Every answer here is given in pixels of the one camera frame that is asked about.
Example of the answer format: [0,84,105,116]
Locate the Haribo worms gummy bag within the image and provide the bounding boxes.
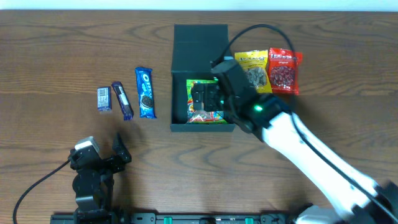
[186,79,227,124]

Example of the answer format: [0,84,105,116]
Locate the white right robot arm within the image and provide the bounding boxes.
[191,60,397,223]

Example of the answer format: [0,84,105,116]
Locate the red Hacks candy bag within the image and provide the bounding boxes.
[268,48,303,95]

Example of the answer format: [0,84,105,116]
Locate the small blue barcode pack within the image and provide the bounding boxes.
[97,86,111,111]

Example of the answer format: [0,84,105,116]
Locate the blue Oreo cookie pack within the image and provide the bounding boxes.
[135,67,156,119]

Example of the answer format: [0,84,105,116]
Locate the yellow seed snack bag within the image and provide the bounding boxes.
[234,50,272,93]

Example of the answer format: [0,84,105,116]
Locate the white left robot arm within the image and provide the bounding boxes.
[68,134,132,223]

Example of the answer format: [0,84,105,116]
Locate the dark green open box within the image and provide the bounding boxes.
[170,24,235,133]

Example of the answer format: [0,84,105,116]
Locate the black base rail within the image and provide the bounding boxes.
[50,213,290,224]

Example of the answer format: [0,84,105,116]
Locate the dark purple chocolate bar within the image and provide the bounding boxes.
[111,82,134,121]

